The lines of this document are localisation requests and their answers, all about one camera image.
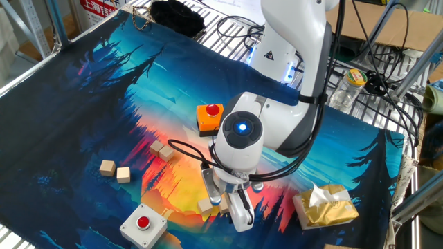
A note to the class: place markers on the colourful forest print cloth mat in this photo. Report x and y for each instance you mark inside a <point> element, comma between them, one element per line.
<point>104,103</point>

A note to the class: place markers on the white patterned cloth strip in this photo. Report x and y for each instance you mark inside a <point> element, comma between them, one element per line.
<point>403,180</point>

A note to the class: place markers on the aluminium profile bar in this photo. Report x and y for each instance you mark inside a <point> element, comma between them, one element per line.
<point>380,27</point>
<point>418,64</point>
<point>418,198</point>

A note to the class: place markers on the small wooden cube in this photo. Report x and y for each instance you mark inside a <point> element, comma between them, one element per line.
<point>107,168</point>
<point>224,206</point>
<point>156,148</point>
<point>166,153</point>
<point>205,206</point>
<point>123,174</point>

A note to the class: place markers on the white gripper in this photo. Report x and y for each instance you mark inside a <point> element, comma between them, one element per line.
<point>239,214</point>

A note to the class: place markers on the white box with red button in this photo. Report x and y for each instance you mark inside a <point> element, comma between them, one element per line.
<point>152,231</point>

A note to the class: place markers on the orange box with red button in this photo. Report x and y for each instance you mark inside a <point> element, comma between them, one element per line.
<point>207,122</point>

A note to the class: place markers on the black power adapter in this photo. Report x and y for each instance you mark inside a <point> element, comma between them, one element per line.
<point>375,83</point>

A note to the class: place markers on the white box with red print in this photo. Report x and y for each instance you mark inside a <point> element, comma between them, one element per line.
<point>98,8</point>

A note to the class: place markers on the clear jar with yellow lid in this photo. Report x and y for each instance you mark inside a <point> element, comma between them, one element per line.
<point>346,91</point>

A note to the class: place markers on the dark green board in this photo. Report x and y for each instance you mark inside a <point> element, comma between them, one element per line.
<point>346,52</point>

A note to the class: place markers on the blue metal post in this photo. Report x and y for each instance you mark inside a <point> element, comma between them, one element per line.
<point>57,20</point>

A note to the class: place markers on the grey perforated shelf frame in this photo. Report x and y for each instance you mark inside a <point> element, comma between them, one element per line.
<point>34,27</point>

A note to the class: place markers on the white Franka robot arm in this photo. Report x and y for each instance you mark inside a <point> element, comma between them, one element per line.
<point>287,121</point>

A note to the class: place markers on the pale green roll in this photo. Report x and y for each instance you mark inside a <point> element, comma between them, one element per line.
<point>434,100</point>

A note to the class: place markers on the silver camera box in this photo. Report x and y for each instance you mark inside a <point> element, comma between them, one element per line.
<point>211,186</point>

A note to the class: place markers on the black fluffy duster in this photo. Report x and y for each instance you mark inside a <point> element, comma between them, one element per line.
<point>176,17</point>

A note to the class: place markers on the gold tissue pack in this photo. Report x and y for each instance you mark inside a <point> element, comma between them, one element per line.
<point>328,211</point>

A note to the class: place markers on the white printed paper sheet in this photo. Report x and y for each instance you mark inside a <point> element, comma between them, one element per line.
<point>235,8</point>

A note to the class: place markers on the flat brown cardboard sheet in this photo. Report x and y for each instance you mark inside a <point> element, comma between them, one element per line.
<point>415,31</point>

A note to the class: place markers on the brown cardboard scrap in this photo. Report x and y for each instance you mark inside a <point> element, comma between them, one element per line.
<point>339,247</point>

